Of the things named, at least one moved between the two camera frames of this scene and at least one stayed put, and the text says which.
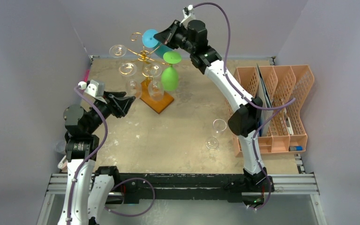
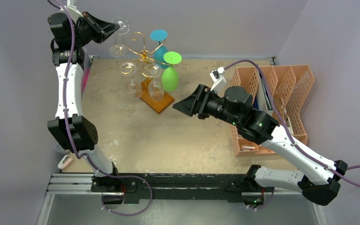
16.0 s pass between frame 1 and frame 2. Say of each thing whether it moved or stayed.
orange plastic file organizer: stayed
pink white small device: stayed
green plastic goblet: stayed
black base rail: stayed
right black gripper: moved
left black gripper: moved
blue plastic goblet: moved
